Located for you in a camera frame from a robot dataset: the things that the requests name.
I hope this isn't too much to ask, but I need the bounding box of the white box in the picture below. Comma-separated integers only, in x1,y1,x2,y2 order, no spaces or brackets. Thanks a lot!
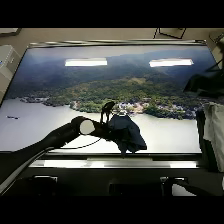
0,44,22,101

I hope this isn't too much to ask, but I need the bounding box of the black cable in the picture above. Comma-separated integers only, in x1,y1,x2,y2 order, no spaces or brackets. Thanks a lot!
61,137,103,150

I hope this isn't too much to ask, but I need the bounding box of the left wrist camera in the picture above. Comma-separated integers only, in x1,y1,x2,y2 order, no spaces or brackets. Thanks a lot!
99,100,117,125

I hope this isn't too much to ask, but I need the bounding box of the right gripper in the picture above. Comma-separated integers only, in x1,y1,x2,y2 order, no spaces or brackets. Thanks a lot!
182,72,212,98

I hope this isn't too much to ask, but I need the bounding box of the blue garment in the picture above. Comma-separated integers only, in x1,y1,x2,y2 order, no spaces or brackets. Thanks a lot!
107,114,148,158

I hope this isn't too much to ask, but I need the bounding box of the black garment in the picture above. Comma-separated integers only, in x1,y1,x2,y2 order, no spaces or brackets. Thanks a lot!
195,109,214,173

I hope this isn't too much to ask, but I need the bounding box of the black metal stand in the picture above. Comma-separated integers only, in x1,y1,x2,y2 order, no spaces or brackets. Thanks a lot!
152,28,188,40

